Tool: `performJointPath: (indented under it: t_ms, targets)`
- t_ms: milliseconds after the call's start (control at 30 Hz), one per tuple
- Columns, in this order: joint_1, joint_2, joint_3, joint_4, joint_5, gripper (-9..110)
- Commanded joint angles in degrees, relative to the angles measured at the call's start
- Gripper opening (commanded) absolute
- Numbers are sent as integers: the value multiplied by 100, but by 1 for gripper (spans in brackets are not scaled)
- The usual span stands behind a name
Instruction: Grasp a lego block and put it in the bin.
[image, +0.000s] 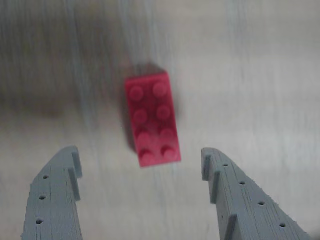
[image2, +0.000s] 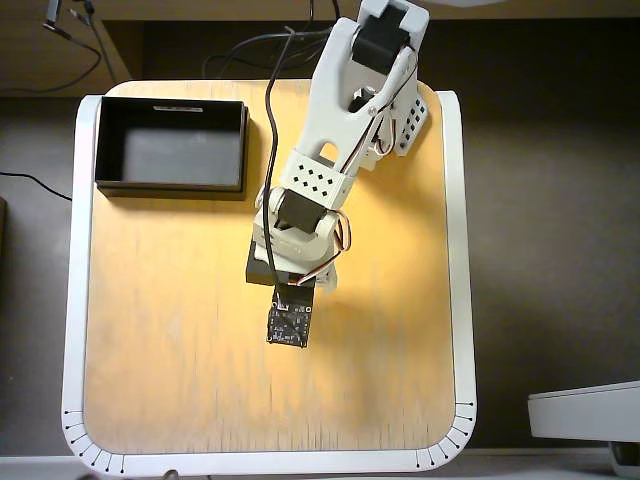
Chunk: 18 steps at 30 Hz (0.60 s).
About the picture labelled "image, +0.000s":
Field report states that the red lego brick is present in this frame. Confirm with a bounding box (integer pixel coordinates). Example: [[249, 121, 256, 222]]
[[124, 70, 182, 169]]

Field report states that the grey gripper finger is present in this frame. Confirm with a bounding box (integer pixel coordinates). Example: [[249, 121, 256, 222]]
[[200, 146, 315, 240], [19, 145, 84, 240]]

